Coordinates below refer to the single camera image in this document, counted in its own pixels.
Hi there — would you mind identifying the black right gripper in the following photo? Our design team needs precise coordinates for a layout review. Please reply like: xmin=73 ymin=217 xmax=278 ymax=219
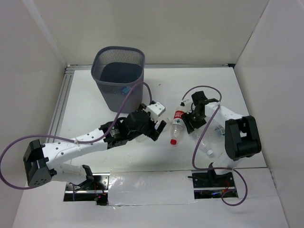
xmin=181 ymin=108 xmax=207 ymax=134

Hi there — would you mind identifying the clear unlabelled plastic bottle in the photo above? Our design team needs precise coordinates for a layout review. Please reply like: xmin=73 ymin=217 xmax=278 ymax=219
xmin=190 ymin=120 xmax=225 ymax=158

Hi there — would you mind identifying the blue cap plastic bottle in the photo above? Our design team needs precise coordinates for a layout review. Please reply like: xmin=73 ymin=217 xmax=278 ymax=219
xmin=119 ymin=86 xmax=132 ymax=95

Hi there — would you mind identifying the crushed blue label bottle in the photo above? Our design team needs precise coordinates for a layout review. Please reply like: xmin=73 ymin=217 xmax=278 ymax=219
xmin=135 ymin=134 xmax=149 ymax=143

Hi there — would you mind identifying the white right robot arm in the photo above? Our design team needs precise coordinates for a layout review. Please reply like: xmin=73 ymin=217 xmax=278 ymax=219
xmin=180 ymin=91 xmax=262 ymax=186

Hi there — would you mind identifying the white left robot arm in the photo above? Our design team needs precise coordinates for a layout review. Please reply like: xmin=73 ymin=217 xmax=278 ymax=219
xmin=23 ymin=102 xmax=166 ymax=190

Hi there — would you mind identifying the grey mesh waste bin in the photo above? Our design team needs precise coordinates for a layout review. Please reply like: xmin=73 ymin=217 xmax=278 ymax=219
xmin=91 ymin=46 xmax=145 ymax=112

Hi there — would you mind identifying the red label water bottle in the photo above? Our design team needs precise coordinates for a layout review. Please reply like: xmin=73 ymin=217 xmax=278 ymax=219
xmin=170 ymin=105 xmax=186 ymax=146

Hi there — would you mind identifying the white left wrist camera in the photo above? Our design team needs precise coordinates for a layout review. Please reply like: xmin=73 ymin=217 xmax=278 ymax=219
xmin=145 ymin=102 xmax=166 ymax=123

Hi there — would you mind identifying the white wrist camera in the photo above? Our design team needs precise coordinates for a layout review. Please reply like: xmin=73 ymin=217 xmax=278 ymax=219
xmin=180 ymin=99 xmax=193 ymax=113
xmin=145 ymin=102 xmax=166 ymax=123

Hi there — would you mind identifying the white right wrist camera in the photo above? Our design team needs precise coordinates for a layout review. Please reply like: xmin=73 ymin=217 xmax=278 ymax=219
xmin=180 ymin=99 xmax=193 ymax=113

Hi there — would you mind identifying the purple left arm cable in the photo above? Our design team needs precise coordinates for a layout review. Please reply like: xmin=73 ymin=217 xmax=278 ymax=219
xmin=0 ymin=82 xmax=154 ymax=201

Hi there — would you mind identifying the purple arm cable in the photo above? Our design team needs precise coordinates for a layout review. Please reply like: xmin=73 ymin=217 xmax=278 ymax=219
xmin=0 ymin=82 xmax=154 ymax=201
xmin=181 ymin=85 xmax=249 ymax=206

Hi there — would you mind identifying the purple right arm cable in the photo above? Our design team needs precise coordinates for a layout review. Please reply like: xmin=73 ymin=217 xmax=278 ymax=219
xmin=181 ymin=85 xmax=249 ymax=206

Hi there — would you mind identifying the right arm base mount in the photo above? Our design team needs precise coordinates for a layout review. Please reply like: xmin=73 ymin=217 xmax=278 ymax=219
xmin=188 ymin=171 xmax=238 ymax=200

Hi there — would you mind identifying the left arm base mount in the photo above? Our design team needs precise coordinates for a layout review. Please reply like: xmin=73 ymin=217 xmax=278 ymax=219
xmin=63 ymin=173 xmax=110 ymax=206

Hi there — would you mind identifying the aluminium frame rail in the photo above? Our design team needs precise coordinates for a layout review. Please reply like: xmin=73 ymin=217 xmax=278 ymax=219
xmin=42 ymin=63 xmax=236 ymax=152

